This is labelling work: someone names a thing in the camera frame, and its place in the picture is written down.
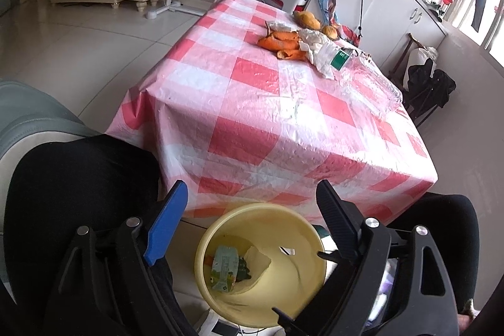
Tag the clear plastic bottle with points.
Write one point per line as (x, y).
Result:
(366, 84)

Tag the dark green packet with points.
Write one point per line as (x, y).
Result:
(244, 269)

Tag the woven fruit basket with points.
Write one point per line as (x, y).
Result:
(318, 29)

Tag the wooden chair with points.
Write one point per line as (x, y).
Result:
(397, 68)

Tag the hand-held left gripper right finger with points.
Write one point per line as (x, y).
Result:
(338, 218)

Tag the yellow waste bin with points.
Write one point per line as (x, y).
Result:
(291, 281)

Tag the black garment on chair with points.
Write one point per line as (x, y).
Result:
(429, 84)

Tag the green white carton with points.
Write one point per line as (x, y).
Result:
(224, 265)

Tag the yellow mango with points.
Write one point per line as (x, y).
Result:
(330, 31)
(312, 22)
(301, 17)

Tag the person's leg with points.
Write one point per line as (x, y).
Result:
(445, 225)
(78, 194)

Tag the pink white checked tablecloth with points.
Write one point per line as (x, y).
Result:
(244, 115)

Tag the person's right leg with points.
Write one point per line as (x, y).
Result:
(445, 225)

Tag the orange peel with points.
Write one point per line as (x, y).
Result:
(275, 40)
(291, 53)
(209, 260)

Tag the grey green sofa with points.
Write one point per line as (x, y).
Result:
(27, 123)

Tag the white plastic bag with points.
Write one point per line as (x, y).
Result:
(281, 26)

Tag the person's left leg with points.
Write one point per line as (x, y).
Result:
(78, 194)

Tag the white cupboard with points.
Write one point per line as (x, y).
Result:
(393, 17)

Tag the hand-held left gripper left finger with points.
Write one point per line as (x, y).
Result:
(165, 225)

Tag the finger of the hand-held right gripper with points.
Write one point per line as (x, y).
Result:
(299, 323)
(330, 256)

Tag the crumpled white paper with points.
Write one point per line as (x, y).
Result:
(311, 39)

